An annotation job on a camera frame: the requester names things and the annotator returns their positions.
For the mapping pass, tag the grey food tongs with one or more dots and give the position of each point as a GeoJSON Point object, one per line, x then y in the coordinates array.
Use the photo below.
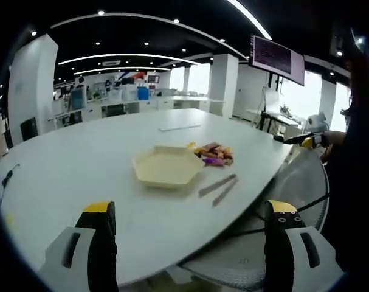
{"type": "Point", "coordinates": [219, 188]}

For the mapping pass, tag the blue storage bin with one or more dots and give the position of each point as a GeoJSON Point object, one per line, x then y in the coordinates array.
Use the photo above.
{"type": "Point", "coordinates": [143, 93]}

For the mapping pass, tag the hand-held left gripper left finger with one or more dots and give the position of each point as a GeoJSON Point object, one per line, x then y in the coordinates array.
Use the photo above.
{"type": "Point", "coordinates": [81, 243]}

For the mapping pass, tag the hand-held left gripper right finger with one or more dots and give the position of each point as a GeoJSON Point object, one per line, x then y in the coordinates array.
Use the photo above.
{"type": "Point", "coordinates": [296, 249]}

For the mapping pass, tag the person's dark clothed body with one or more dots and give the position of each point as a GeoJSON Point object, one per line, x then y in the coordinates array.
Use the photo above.
{"type": "Point", "coordinates": [354, 167]}

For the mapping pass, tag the white workbench with equipment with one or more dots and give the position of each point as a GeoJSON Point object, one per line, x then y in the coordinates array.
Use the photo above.
{"type": "Point", "coordinates": [278, 117]}

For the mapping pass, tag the cream hexagonal food container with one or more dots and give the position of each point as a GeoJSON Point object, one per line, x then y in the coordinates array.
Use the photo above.
{"type": "Point", "coordinates": [167, 165]}

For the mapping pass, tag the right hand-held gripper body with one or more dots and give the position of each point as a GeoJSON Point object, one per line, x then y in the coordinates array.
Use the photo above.
{"type": "Point", "coordinates": [317, 121]}

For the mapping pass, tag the black office chair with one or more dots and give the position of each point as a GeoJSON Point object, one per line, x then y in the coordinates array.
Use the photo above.
{"type": "Point", "coordinates": [29, 129]}

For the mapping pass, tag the white flat strip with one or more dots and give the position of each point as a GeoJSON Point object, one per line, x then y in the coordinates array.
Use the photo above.
{"type": "Point", "coordinates": [179, 127]}

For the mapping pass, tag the grey mesh office chair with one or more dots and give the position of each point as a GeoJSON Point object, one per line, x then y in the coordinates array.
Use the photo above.
{"type": "Point", "coordinates": [296, 188]}

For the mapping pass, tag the pile of snack food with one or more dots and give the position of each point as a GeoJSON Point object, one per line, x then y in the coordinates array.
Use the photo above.
{"type": "Point", "coordinates": [216, 155]}

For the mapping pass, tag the large hanging monitor screen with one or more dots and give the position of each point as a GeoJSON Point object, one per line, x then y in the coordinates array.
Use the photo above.
{"type": "Point", "coordinates": [277, 59]}

